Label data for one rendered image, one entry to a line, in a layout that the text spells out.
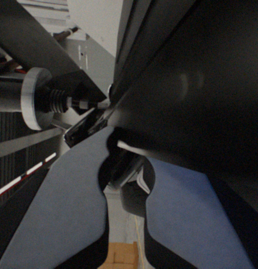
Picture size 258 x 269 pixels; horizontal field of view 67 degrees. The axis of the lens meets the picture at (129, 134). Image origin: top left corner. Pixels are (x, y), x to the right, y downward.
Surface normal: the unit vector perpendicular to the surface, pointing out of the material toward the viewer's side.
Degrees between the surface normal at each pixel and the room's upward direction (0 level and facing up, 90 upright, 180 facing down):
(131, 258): 90
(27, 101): 90
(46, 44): 125
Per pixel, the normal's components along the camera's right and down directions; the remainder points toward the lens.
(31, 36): 0.69, -0.58
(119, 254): 0.06, 0.07
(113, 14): -0.69, 0.66
